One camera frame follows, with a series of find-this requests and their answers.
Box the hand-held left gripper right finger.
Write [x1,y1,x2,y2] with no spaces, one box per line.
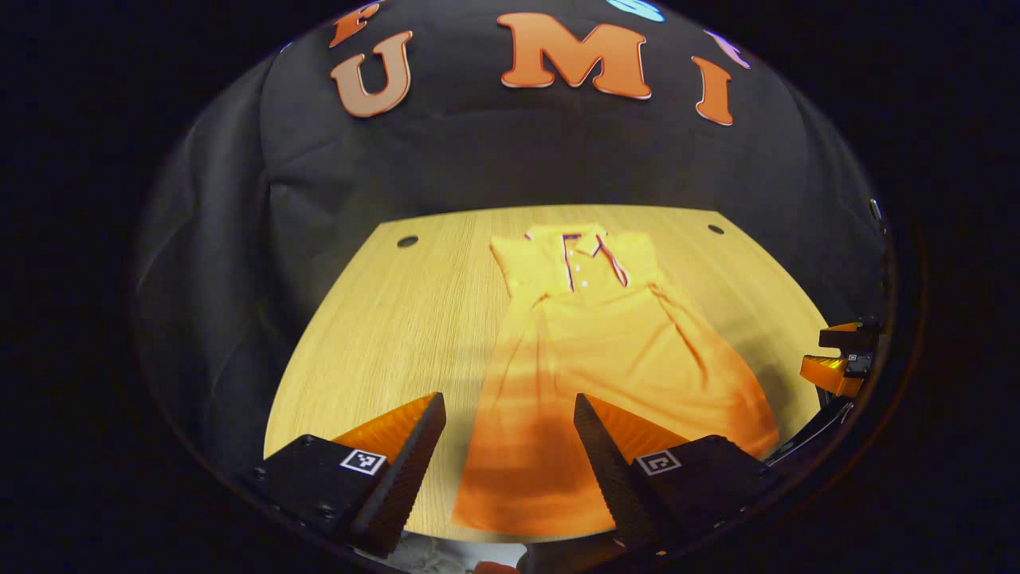
[573,392,786,555]

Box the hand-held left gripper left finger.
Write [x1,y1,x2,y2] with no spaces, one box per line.
[235,391,448,559]

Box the orange T-shirt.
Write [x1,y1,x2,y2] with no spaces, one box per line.
[450,223,782,539]

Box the pale cloth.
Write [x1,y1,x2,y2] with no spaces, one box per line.
[394,533,528,574]

